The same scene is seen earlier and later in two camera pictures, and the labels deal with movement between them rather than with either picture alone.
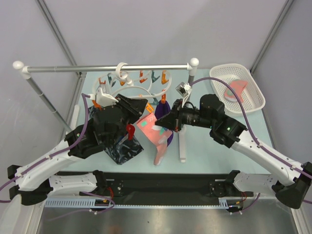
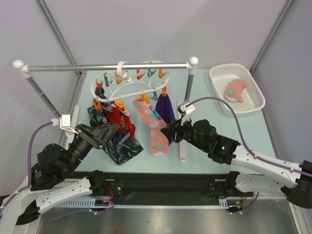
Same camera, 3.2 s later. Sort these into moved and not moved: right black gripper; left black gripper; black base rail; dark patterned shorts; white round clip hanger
Moved: left black gripper; white round clip hanger; right black gripper
Not moved: dark patterned shorts; black base rail
